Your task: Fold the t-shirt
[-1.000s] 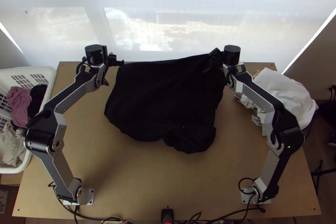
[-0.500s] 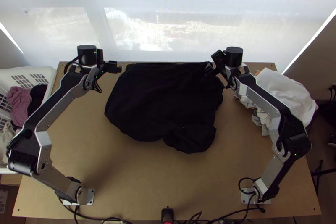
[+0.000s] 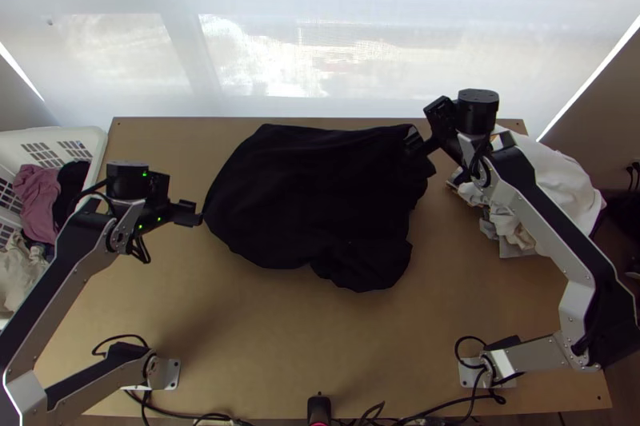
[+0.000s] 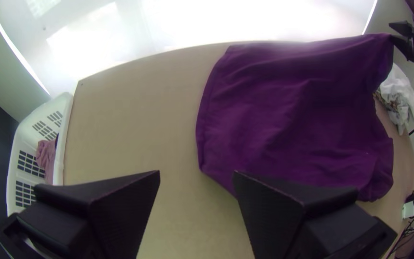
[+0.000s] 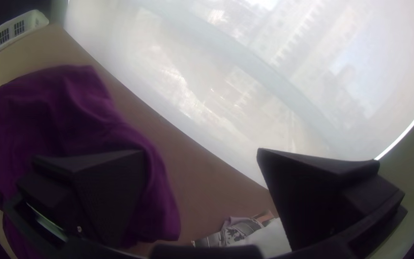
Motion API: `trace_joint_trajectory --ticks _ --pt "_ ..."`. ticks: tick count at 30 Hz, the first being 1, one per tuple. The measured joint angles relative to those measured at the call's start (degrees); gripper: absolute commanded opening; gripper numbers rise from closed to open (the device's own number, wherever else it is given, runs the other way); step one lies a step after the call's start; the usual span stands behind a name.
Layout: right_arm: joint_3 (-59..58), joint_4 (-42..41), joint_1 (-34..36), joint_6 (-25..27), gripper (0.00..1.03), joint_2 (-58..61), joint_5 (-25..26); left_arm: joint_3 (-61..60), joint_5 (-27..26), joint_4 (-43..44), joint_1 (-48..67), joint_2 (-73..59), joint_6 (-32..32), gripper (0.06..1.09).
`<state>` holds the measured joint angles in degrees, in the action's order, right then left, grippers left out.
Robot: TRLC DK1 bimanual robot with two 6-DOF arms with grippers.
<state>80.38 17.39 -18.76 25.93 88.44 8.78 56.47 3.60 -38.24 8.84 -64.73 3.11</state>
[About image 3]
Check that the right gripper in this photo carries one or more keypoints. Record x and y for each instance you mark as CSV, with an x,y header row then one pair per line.
x,y
432,144

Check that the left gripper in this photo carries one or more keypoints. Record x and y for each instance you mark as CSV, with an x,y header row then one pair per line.
x,y
186,220

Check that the black t-shirt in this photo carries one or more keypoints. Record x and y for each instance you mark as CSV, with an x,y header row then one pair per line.
x,y
320,196

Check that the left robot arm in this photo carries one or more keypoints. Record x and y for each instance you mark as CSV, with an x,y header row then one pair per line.
x,y
75,256

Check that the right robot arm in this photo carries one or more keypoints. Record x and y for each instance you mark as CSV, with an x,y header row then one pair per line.
x,y
585,276

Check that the heap of white clothes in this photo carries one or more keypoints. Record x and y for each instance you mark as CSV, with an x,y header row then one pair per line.
x,y
560,176

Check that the heap of mixed-colour clothes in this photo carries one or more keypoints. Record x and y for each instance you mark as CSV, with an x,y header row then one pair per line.
x,y
37,196

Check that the white laundry basket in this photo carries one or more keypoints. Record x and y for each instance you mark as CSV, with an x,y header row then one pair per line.
x,y
50,146

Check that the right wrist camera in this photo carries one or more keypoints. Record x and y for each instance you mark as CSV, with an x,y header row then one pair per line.
x,y
441,114

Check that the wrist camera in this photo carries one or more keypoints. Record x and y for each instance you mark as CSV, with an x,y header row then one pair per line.
x,y
441,114
160,188

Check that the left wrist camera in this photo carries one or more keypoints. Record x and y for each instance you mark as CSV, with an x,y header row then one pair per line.
x,y
160,188

